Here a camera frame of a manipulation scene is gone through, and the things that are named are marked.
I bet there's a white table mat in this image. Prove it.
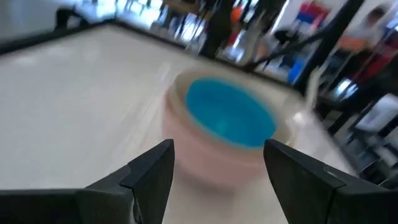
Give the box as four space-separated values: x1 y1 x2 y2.
0 24 357 224

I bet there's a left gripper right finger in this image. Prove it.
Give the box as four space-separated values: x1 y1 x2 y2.
263 138 398 224

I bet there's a small teal bowl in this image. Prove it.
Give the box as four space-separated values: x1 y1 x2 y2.
185 77 278 150

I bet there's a person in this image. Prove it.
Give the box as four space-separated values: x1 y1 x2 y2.
337 2 398 57

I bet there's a black frame clamp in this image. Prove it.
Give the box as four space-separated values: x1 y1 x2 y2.
55 7 90 31

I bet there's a black metal frame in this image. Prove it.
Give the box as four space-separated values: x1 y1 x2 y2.
0 0 365 94

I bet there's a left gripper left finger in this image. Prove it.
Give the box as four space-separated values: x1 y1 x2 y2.
0 138 175 224

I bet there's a large pink bowl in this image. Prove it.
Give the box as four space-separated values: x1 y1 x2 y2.
160 67 295 191

